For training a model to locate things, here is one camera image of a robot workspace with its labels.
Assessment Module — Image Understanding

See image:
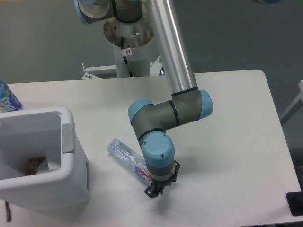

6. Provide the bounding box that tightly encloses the blue labelled water bottle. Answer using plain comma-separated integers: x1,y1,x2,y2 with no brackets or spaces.
0,80,23,113

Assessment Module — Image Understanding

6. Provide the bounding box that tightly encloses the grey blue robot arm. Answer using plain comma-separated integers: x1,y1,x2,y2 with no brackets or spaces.
74,0,213,198

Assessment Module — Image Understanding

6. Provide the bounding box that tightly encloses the white plastic trash can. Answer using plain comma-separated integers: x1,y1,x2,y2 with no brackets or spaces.
0,106,90,211

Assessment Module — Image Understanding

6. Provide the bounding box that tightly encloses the white pedestal foot bracket middle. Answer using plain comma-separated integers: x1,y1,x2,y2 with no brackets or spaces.
149,56,165,76

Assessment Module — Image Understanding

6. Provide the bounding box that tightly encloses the clear plastic bottle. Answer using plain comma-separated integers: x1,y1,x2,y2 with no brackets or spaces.
107,138,152,186

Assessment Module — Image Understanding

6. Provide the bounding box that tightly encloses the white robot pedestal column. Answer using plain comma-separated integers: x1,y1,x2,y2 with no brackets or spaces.
104,12,155,78

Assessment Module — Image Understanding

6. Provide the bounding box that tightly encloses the black cable on pedestal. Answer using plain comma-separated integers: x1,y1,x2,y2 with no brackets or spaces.
120,36,134,78

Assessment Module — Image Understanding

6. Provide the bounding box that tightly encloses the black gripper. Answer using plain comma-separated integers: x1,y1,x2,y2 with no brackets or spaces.
144,160,181,198

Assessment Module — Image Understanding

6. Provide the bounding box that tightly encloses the colourful snack packet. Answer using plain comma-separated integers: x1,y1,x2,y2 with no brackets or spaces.
28,157,45,175

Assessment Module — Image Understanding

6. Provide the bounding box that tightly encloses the small black strip on table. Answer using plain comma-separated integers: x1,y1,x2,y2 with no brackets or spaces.
5,201,11,222

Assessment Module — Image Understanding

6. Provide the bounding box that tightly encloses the black clamp at table edge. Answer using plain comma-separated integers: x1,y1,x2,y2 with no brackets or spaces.
286,191,303,217

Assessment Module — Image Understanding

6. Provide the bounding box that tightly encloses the white pedestal foot bracket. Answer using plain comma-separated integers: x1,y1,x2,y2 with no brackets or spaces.
149,56,165,76
81,61,117,80

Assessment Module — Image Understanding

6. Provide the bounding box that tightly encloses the white pedestal foot bracket left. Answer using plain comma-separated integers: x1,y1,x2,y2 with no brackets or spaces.
81,61,117,80

